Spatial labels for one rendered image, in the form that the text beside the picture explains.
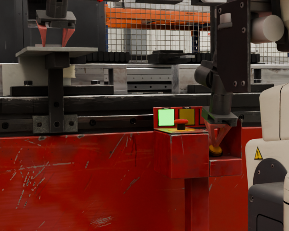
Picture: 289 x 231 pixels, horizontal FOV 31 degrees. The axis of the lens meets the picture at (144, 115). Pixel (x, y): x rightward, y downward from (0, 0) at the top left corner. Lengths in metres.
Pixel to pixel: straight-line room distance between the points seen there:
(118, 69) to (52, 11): 0.31
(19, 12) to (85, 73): 0.60
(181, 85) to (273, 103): 0.86
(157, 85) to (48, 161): 0.65
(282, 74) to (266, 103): 1.02
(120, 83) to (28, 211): 0.48
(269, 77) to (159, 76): 0.41
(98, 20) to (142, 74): 0.37
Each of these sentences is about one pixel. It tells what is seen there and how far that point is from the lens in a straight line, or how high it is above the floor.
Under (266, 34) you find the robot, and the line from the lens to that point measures 0.88.
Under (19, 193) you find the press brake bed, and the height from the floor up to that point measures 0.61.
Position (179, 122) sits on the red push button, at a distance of 1.38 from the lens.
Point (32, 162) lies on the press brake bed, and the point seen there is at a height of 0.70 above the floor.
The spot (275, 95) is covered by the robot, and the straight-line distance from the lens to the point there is 0.87.
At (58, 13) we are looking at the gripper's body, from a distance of 1.44.
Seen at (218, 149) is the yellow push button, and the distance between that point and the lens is 1.44.
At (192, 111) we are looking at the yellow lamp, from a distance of 1.50.
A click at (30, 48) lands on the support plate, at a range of 1.32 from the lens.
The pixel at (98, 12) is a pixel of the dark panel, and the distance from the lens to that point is 2.19.
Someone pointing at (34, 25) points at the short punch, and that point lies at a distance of 1.61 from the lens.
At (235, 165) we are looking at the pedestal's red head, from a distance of 1.40.
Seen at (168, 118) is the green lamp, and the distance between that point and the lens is 1.47.
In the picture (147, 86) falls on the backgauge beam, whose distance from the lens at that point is 1.94.
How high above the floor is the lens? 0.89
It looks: 3 degrees down
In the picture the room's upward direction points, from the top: 1 degrees counter-clockwise
